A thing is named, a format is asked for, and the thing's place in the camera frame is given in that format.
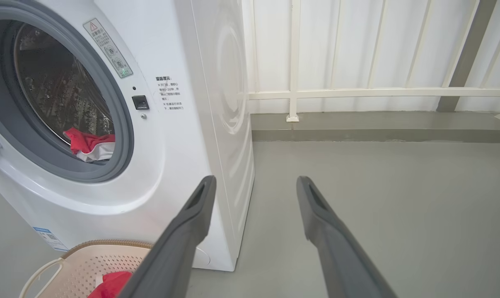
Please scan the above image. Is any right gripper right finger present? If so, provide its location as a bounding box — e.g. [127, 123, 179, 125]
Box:
[296, 176, 398, 298]

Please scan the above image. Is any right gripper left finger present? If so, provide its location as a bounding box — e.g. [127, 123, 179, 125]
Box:
[118, 175, 217, 298]

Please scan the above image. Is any red and white garment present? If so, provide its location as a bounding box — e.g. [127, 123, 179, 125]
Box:
[63, 127, 116, 163]
[87, 271, 133, 298]

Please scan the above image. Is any white front-load washing machine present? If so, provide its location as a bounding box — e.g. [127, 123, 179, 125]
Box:
[0, 0, 255, 272]

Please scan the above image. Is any cream perforated laundry basket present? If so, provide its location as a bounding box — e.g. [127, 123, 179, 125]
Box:
[19, 239, 155, 298]

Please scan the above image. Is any blue white energy sticker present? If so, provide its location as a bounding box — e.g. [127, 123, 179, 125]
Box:
[32, 227, 69, 252]

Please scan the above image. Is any white metal railing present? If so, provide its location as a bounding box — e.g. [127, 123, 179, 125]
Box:
[241, 0, 500, 123]

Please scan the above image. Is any grey warning sticker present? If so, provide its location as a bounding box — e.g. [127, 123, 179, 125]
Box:
[83, 18, 133, 79]

